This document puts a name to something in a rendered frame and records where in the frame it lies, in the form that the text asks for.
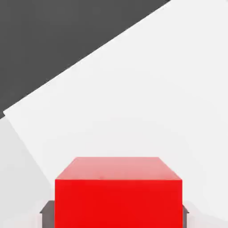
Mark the small red cube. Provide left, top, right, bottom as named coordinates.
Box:
left=54, top=156, right=183, bottom=228

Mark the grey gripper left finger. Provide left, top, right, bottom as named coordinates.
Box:
left=35, top=200, right=56, bottom=228

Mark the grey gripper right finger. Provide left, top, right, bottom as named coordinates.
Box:
left=182, top=204, right=195, bottom=228

